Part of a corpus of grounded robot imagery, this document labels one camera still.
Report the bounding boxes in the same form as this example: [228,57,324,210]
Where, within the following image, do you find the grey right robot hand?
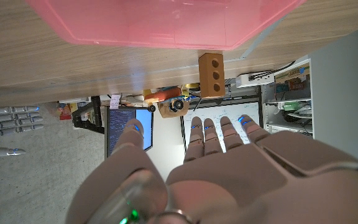
[0,105,45,159]

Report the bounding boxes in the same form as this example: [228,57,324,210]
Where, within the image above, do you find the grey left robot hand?
[65,114,358,224]

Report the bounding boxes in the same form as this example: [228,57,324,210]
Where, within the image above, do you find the wooden block with holes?
[198,52,226,99]

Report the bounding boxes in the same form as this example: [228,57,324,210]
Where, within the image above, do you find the pink plastic pencil case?
[25,0,307,51]

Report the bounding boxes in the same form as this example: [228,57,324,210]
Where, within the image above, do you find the whiteboard with writing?
[181,101,260,153]

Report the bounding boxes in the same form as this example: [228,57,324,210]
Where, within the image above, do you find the white power strip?
[235,72,275,88]

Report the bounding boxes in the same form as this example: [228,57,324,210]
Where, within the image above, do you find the white paper note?
[109,94,121,110]

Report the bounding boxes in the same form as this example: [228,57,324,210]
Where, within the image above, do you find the flat computer monitor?
[106,105,154,158]

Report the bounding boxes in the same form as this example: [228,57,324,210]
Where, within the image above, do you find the teal orange toy airplane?
[144,86,198,119]

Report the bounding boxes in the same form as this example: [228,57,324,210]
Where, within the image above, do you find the white shelf cabinet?
[261,27,358,162]

